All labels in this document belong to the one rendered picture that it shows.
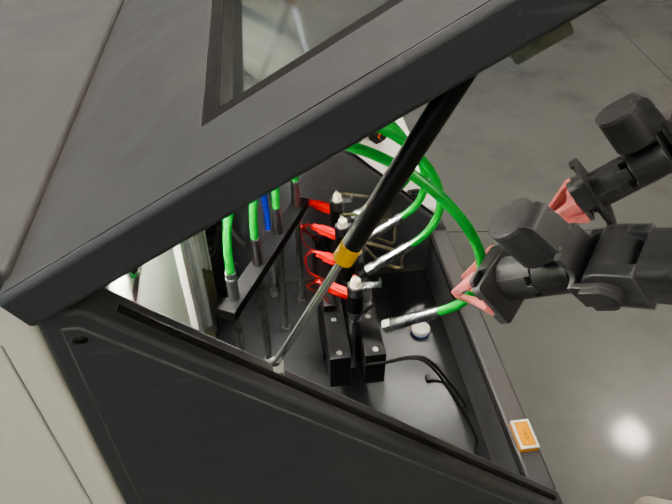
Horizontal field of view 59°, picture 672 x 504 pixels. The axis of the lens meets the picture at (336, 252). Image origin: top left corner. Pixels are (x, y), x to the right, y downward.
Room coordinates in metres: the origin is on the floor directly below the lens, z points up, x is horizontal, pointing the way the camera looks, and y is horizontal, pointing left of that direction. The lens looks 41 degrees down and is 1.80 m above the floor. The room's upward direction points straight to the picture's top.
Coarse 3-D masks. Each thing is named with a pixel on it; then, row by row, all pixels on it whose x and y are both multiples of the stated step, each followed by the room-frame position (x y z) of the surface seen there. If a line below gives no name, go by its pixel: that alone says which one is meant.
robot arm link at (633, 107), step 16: (640, 96) 0.74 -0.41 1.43; (608, 112) 0.75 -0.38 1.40; (624, 112) 0.72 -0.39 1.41; (640, 112) 0.73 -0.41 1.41; (656, 112) 0.73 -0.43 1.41; (608, 128) 0.72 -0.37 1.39; (624, 128) 0.71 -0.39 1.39; (640, 128) 0.71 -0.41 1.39; (656, 128) 0.72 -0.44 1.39; (624, 144) 0.71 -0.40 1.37; (640, 144) 0.71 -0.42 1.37
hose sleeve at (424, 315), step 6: (438, 306) 0.60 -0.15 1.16; (414, 312) 0.60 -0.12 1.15; (420, 312) 0.60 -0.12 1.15; (426, 312) 0.59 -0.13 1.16; (432, 312) 0.59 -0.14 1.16; (396, 318) 0.61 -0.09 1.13; (402, 318) 0.60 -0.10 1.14; (408, 318) 0.60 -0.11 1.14; (414, 318) 0.59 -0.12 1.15; (420, 318) 0.59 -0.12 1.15; (426, 318) 0.59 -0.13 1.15; (432, 318) 0.58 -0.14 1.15; (396, 324) 0.60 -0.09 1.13; (402, 324) 0.60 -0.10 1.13; (408, 324) 0.59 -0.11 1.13
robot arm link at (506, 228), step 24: (504, 216) 0.52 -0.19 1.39; (528, 216) 0.49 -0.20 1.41; (552, 216) 0.50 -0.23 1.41; (504, 240) 0.49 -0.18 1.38; (528, 240) 0.48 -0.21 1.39; (552, 240) 0.47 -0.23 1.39; (576, 240) 0.49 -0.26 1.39; (528, 264) 0.48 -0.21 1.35; (576, 264) 0.47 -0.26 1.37; (576, 288) 0.44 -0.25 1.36; (600, 288) 0.42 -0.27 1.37
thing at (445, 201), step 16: (384, 160) 0.61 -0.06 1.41; (416, 176) 0.60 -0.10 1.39; (432, 192) 0.59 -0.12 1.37; (448, 208) 0.59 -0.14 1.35; (224, 224) 0.67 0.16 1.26; (464, 224) 0.58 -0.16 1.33; (224, 240) 0.67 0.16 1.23; (480, 240) 0.58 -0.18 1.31; (224, 256) 0.67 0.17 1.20; (480, 256) 0.57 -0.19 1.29; (224, 272) 0.68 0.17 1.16; (448, 304) 0.59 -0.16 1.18; (464, 304) 0.57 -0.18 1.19
